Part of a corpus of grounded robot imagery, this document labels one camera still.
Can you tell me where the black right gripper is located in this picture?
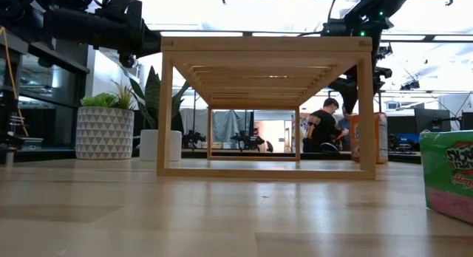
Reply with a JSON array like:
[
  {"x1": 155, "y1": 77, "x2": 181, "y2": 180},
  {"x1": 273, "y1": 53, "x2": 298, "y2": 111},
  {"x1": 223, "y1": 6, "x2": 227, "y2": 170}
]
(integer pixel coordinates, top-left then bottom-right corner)
[{"x1": 327, "y1": 66, "x2": 393, "y2": 114}]

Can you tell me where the orange Mini Wheats cereal box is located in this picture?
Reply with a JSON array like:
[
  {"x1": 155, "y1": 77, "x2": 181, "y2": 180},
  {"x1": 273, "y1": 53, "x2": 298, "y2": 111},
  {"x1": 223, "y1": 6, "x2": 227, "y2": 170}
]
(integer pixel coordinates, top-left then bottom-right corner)
[{"x1": 349, "y1": 112, "x2": 389, "y2": 165}]

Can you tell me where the wooden slatted shelf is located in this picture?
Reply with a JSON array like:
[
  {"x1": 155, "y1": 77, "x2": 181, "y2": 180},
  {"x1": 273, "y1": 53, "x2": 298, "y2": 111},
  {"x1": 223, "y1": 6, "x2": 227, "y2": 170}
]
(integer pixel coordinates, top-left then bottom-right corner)
[{"x1": 156, "y1": 36, "x2": 377, "y2": 181}]

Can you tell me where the green cereal box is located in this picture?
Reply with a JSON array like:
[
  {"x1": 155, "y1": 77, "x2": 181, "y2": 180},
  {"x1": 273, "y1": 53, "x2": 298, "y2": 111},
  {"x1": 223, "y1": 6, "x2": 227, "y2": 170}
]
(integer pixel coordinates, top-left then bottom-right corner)
[{"x1": 419, "y1": 129, "x2": 473, "y2": 225}]

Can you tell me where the person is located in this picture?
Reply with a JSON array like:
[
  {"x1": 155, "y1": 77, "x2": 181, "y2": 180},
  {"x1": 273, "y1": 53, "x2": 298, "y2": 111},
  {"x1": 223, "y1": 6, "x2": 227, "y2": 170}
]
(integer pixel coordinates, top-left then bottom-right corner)
[
  {"x1": 302, "y1": 97, "x2": 350, "y2": 154},
  {"x1": 338, "y1": 105, "x2": 352, "y2": 151}
]

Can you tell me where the black wheel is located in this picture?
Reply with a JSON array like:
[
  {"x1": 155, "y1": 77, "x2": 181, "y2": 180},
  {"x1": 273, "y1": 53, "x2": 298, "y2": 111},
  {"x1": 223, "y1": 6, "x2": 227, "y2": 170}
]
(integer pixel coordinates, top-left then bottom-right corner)
[{"x1": 319, "y1": 142, "x2": 340, "y2": 154}]

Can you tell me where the small black monitor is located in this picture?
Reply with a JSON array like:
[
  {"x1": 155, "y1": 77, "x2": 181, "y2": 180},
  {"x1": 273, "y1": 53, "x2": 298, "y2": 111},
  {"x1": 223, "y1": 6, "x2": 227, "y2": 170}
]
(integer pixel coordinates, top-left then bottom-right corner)
[{"x1": 387, "y1": 115, "x2": 416, "y2": 135}]

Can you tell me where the black ceiling spotlight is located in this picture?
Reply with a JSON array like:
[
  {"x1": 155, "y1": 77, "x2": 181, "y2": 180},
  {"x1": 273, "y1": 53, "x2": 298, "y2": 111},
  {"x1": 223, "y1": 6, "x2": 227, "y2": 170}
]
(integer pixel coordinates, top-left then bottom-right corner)
[
  {"x1": 375, "y1": 44, "x2": 393, "y2": 62},
  {"x1": 400, "y1": 78, "x2": 421, "y2": 92}
]

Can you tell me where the large black monitor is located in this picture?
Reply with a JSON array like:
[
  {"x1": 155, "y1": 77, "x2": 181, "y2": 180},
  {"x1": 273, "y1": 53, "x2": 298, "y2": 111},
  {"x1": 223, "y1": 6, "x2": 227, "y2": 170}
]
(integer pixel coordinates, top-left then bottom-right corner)
[{"x1": 414, "y1": 108, "x2": 452, "y2": 134}]

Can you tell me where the tall black monitor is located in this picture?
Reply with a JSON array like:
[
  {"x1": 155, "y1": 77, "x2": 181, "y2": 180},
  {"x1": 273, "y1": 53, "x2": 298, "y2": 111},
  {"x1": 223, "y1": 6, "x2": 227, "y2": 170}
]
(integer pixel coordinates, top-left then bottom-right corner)
[{"x1": 460, "y1": 112, "x2": 473, "y2": 131}]

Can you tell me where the grey hanging cloth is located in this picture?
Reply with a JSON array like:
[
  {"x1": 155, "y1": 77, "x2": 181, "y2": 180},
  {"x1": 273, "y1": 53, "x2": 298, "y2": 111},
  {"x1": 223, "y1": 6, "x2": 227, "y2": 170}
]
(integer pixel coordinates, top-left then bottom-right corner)
[{"x1": 213, "y1": 109, "x2": 242, "y2": 143}]

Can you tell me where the white pot with snake plant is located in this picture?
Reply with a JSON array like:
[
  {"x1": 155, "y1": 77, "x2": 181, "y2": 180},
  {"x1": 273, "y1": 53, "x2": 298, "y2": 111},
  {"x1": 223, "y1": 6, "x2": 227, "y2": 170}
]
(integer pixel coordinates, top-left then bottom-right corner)
[{"x1": 129, "y1": 65, "x2": 190, "y2": 162}]

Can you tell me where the triangle-patterned planter with succulent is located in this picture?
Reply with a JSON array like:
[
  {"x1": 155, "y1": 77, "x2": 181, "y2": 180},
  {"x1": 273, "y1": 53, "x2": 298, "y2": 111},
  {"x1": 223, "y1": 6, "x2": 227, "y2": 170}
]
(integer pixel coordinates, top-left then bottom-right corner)
[{"x1": 75, "y1": 79, "x2": 136, "y2": 161}]

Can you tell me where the dark glass cabinet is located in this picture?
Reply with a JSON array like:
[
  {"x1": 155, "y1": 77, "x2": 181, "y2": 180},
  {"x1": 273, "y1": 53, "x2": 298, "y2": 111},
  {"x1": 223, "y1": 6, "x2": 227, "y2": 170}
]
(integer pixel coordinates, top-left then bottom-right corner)
[{"x1": 0, "y1": 27, "x2": 90, "y2": 162}]

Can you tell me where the small white container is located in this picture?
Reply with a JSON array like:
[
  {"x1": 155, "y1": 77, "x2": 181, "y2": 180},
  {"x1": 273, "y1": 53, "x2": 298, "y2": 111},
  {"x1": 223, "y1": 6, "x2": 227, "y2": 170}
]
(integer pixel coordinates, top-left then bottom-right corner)
[{"x1": 20, "y1": 137, "x2": 44, "y2": 151}]

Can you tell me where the yellow cable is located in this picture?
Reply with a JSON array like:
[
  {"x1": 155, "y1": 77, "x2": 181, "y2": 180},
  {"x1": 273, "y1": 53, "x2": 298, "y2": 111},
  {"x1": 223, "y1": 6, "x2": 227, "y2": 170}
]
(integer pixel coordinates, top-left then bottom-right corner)
[{"x1": 0, "y1": 26, "x2": 30, "y2": 137}]

